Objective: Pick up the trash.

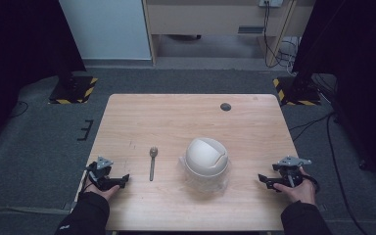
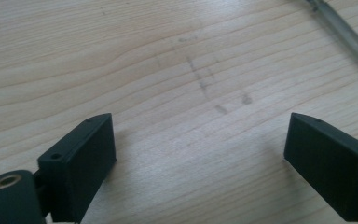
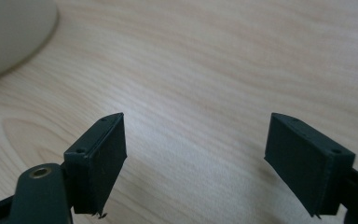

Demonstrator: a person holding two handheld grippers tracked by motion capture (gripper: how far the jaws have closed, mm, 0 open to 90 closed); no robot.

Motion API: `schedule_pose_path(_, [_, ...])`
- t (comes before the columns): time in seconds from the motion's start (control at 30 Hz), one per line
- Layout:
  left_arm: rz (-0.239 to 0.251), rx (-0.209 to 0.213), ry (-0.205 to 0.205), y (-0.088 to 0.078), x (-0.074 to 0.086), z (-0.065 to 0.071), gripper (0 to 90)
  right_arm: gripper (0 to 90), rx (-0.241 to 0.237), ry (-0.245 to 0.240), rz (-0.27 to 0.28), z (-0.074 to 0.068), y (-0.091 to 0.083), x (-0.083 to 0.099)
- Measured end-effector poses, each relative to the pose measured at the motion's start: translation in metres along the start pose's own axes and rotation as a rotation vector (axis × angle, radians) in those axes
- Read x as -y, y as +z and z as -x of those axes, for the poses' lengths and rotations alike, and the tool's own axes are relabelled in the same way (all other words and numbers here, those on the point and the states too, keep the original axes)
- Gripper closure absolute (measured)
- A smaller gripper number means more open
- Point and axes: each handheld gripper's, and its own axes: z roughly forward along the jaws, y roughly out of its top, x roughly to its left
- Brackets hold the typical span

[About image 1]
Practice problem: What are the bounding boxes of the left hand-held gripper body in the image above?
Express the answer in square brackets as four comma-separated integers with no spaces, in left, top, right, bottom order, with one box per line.
[85,156,118,192]

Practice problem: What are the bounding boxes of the thin black floor cable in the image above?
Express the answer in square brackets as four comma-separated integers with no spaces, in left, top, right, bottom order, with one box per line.
[9,100,30,119]

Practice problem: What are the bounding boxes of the long black floor cable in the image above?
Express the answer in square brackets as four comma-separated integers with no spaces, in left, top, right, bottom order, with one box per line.
[325,112,370,235]

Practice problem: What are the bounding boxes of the black striped stand base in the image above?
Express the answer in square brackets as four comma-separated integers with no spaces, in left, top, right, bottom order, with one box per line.
[47,74,99,106]
[272,75,322,107]

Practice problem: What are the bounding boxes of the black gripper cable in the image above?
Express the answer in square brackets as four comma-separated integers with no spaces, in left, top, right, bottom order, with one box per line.
[303,174,321,194]

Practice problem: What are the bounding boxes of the grey power strip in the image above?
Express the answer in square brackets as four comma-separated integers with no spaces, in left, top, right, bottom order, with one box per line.
[258,0,284,9]

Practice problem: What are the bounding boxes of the person's left hand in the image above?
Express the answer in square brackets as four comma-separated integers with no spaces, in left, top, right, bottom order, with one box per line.
[83,175,121,202]

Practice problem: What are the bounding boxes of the dark curtain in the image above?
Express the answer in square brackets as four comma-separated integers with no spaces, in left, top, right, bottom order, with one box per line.
[292,0,376,194]
[0,0,87,155]

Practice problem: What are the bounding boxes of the metal spoon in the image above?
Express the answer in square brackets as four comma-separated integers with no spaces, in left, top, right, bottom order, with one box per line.
[148,146,160,182]

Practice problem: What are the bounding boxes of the person's right hand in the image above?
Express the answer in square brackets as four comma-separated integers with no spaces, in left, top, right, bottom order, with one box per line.
[272,166,318,207]

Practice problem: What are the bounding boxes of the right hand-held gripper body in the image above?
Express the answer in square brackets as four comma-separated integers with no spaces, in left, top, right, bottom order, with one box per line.
[271,155,313,189]

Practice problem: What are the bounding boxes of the black hanging cable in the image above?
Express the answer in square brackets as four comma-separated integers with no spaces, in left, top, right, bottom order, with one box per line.
[262,1,297,70]

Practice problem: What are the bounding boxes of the white panel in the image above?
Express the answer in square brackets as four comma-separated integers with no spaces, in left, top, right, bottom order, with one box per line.
[58,0,153,61]

